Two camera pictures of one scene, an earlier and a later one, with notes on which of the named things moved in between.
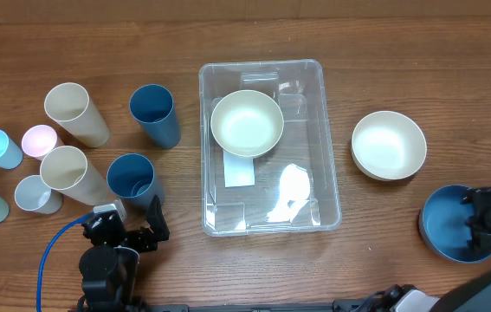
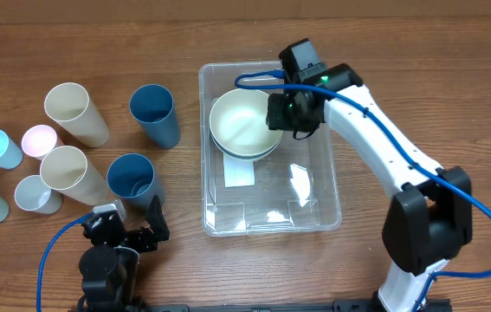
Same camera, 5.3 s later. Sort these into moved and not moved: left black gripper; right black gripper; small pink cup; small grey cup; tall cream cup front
Moved: right black gripper
Not moved: tall cream cup front; small pink cup; left black gripper; small grey cup
